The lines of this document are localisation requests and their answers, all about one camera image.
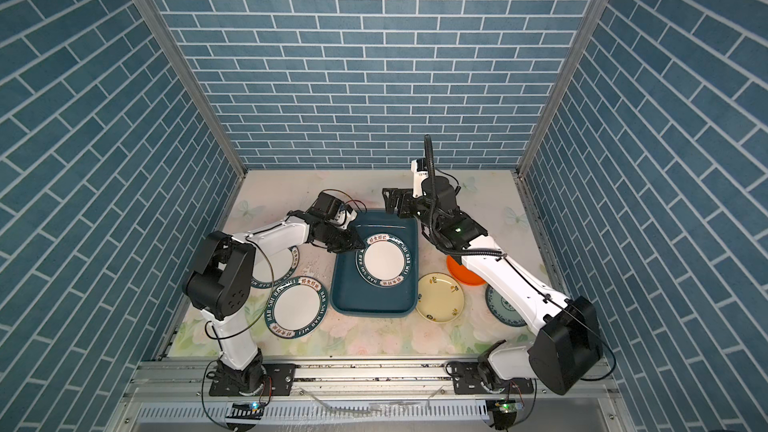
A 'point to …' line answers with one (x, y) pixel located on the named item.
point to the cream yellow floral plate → (440, 297)
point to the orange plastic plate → (462, 273)
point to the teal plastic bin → (402, 300)
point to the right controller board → (504, 405)
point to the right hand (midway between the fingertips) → (395, 186)
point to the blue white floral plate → (501, 310)
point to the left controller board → (248, 410)
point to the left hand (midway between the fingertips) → (364, 246)
